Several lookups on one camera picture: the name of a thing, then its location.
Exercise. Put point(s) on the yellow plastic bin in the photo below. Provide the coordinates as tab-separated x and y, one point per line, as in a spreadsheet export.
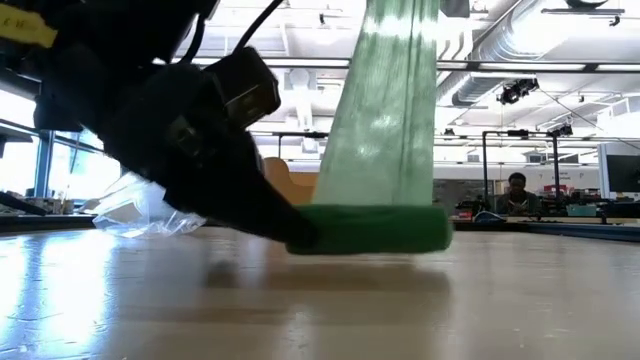
295	185

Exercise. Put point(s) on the silver ventilation duct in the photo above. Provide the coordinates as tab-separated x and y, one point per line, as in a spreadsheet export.
520	35

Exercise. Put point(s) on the grey box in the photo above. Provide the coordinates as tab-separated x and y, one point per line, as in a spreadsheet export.
50	205

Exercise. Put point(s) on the person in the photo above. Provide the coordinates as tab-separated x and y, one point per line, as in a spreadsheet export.
517	197

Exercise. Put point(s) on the black background rig frame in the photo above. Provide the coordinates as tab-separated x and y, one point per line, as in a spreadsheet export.
300	135
555	165

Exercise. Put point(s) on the green elastic bandage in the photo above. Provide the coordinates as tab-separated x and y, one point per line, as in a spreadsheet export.
385	150

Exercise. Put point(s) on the clear plastic zip bag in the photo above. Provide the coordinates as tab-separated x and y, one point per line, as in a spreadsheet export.
145	215

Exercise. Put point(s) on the large framed window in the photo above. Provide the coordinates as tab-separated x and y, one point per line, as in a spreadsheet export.
42	160

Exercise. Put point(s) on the black computer monitor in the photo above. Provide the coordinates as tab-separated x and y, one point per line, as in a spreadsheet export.
624	172

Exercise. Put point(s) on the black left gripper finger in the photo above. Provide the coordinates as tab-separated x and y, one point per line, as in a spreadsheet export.
235	200

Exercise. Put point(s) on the black ceiling spotlight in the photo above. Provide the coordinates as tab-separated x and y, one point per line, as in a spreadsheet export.
515	92

